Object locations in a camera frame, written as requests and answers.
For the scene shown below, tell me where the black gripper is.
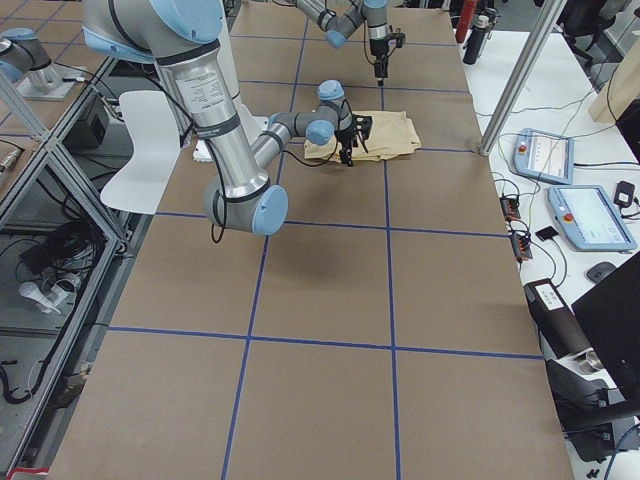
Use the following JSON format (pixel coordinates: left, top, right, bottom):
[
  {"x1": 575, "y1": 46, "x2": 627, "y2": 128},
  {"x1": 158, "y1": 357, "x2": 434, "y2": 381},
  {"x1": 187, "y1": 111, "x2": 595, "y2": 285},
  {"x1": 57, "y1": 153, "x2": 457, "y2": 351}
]
[
  {"x1": 369, "y1": 37, "x2": 389, "y2": 84},
  {"x1": 335, "y1": 128, "x2": 356, "y2": 167}
]

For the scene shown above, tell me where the cream long sleeve shirt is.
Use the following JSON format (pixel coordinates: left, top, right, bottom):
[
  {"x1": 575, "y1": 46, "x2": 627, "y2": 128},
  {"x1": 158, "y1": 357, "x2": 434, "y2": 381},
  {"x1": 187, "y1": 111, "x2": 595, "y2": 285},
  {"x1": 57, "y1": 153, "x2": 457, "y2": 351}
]
[{"x1": 304, "y1": 111, "x2": 422, "y2": 162}]

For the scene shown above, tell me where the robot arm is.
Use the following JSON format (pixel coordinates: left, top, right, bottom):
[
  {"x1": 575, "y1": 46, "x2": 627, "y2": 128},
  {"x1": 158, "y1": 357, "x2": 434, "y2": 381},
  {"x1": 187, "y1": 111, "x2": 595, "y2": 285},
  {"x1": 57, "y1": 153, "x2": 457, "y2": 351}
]
[
  {"x1": 287, "y1": 0, "x2": 392, "y2": 86},
  {"x1": 83, "y1": 1, "x2": 357, "y2": 235}
]

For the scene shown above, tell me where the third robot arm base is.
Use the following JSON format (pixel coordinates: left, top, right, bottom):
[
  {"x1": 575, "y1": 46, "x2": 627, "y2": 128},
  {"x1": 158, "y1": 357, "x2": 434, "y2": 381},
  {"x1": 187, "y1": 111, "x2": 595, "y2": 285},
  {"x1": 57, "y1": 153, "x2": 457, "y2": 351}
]
[{"x1": 1, "y1": 27, "x2": 75, "y2": 101}]

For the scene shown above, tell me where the black water bottle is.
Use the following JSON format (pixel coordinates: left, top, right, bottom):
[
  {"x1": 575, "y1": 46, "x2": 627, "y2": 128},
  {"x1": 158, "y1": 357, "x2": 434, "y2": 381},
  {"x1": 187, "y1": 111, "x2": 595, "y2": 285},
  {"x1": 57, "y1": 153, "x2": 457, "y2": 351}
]
[{"x1": 462, "y1": 15, "x2": 492, "y2": 65}]

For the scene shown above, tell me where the red fire extinguisher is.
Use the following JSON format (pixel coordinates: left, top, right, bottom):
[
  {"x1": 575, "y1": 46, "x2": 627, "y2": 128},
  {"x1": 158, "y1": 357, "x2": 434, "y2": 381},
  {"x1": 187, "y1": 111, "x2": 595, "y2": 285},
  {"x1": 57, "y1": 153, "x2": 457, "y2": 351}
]
[{"x1": 455, "y1": 0, "x2": 478, "y2": 44}]

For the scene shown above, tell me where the red circuit board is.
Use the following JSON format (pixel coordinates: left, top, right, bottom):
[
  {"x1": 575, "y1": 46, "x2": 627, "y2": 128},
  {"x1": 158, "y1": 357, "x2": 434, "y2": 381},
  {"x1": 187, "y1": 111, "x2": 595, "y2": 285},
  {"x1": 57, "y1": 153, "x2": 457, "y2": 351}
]
[
  {"x1": 509, "y1": 231, "x2": 533, "y2": 263},
  {"x1": 499, "y1": 196, "x2": 521, "y2": 221}
]

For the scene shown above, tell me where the upper teach pendant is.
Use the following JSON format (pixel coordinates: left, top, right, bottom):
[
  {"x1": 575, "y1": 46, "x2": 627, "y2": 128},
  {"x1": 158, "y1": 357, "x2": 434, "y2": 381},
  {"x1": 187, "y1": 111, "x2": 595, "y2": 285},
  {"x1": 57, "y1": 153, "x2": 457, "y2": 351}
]
[{"x1": 512, "y1": 128, "x2": 574, "y2": 185}]

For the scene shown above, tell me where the teach pendant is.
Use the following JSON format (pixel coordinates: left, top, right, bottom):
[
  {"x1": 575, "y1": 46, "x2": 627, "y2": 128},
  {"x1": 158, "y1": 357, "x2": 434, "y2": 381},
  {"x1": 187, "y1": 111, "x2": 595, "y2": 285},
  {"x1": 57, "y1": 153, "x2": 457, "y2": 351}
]
[
  {"x1": 547, "y1": 185, "x2": 637, "y2": 252},
  {"x1": 512, "y1": 128, "x2": 574, "y2": 185}
]

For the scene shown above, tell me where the white plastic chair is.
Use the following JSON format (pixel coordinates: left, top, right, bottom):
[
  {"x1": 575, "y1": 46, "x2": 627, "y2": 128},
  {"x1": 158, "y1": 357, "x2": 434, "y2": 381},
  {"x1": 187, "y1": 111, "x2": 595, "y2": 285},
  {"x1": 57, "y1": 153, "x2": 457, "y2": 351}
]
[{"x1": 100, "y1": 91, "x2": 181, "y2": 214}]

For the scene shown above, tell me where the black square pad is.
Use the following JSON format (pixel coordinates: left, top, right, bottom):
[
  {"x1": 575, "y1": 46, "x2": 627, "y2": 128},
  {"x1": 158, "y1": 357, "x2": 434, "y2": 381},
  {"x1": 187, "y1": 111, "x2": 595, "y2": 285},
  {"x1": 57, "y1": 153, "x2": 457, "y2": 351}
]
[{"x1": 535, "y1": 226, "x2": 559, "y2": 242}]

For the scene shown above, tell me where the wooden board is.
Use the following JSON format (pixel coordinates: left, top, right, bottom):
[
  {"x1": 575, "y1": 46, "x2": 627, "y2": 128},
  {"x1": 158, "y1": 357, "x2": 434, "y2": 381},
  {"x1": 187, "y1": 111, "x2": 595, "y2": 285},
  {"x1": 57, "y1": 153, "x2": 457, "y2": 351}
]
[{"x1": 589, "y1": 39, "x2": 639, "y2": 124}]

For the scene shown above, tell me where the lower teach pendant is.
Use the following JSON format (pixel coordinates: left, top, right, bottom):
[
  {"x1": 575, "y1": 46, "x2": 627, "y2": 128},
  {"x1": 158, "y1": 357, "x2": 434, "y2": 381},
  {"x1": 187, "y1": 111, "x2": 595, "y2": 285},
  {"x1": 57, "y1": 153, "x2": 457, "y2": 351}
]
[{"x1": 547, "y1": 185, "x2": 637, "y2": 252}]

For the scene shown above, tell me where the black labelled box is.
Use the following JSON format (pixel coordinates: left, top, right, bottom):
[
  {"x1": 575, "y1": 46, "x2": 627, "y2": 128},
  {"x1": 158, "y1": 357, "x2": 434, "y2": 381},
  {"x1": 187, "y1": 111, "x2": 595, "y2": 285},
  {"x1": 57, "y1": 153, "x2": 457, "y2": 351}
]
[{"x1": 523, "y1": 279, "x2": 591, "y2": 358}]

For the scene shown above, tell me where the black power adapter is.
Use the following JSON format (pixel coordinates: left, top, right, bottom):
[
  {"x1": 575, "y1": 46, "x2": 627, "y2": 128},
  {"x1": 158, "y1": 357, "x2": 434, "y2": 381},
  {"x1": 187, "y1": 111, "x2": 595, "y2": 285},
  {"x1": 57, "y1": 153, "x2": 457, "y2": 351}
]
[{"x1": 614, "y1": 181, "x2": 635, "y2": 208}]

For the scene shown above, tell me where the black computer mouse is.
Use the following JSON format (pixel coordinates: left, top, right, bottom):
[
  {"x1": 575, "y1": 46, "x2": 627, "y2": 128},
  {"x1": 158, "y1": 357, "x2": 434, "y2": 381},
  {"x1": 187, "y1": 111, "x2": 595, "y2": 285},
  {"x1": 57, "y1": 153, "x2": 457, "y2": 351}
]
[{"x1": 586, "y1": 261, "x2": 617, "y2": 284}]

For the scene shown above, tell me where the black monitor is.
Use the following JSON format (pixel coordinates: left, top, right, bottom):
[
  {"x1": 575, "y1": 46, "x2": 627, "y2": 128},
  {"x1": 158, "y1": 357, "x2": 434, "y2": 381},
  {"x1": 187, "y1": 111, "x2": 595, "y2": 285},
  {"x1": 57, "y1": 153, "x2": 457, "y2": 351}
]
[{"x1": 572, "y1": 254, "x2": 639, "y2": 399}]

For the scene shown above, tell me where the metal cup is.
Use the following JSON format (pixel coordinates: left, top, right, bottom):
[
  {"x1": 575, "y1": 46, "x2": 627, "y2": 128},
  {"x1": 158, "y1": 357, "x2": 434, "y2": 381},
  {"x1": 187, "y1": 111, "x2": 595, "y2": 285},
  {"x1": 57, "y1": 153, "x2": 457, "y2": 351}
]
[{"x1": 577, "y1": 349, "x2": 604, "y2": 375}]

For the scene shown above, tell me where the white power strip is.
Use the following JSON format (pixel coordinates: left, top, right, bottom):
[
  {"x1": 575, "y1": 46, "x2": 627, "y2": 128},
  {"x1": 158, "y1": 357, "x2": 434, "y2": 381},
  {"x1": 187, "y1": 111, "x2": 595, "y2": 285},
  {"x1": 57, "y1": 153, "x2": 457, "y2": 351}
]
[{"x1": 18, "y1": 282, "x2": 71, "y2": 314}]

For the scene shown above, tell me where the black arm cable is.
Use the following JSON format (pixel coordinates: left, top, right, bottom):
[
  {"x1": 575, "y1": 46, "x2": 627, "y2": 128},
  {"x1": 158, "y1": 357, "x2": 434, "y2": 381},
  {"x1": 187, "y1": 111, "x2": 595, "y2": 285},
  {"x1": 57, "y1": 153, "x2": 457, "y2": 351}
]
[
  {"x1": 209, "y1": 99, "x2": 371, "y2": 246},
  {"x1": 360, "y1": 19, "x2": 381, "y2": 66}
]

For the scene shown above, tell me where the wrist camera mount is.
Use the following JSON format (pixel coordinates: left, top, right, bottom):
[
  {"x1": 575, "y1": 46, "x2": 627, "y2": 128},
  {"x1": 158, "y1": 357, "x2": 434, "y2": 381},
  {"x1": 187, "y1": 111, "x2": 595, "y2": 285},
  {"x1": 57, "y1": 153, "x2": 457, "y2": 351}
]
[
  {"x1": 352, "y1": 114, "x2": 373, "y2": 151},
  {"x1": 387, "y1": 27, "x2": 406, "y2": 54}
]

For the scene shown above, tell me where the white camera pedestal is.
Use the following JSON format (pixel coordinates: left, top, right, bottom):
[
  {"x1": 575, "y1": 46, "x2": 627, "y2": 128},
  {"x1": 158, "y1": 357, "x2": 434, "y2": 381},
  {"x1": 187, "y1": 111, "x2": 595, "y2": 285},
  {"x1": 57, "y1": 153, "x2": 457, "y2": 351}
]
[{"x1": 183, "y1": 1, "x2": 266, "y2": 167}]

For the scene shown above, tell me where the aluminium frame post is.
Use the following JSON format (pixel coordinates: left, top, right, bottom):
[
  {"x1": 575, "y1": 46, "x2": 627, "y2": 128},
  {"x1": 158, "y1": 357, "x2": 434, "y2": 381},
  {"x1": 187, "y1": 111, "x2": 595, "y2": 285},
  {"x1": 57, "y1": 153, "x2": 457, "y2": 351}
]
[{"x1": 478, "y1": 0, "x2": 567, "y2": 157}]

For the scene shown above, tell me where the black box under frame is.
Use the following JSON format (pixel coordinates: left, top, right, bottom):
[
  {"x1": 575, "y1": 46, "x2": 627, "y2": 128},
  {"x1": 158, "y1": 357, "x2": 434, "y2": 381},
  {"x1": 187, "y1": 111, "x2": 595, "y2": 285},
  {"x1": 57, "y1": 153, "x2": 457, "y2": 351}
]
[{"x1": 63, "y1": 99, "x2": 109, "y2": 151}]

